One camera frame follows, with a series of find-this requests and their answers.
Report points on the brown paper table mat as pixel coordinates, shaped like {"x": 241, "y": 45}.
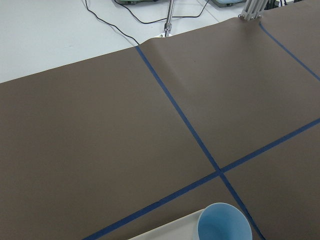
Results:
{"x": 116, "y": 145}

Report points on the metal rod with stand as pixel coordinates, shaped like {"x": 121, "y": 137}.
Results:
{"x": 168, "y": 23}

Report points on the white plastic tray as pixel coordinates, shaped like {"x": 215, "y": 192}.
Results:
{"x": 180, "y": 229}

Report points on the aluminium frame post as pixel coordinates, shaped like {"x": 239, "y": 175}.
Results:
{"x": 252, "y": 9}

